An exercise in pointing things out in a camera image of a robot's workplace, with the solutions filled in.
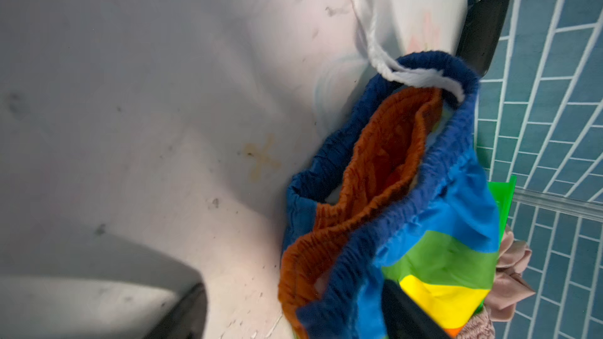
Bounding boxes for black calculator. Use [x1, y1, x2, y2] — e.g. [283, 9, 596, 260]
[456, 0, 510, 77]

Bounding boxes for pink shorts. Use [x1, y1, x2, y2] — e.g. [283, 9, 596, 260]
[485, 225, 535, 322]

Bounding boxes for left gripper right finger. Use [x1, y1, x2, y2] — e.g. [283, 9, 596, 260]
[381, 279, 450, 339]

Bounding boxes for beige shorts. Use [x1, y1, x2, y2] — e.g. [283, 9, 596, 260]
[455, 307, 496, 339]

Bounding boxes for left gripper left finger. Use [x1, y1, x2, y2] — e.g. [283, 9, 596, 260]
[144, 282, 208, 339]

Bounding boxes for green plastic basket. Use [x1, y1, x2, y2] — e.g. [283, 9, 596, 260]
[488, 176, 517, 242]

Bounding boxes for rainbow striped shorts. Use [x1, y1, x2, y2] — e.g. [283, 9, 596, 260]
[277, 0, 501, 339]

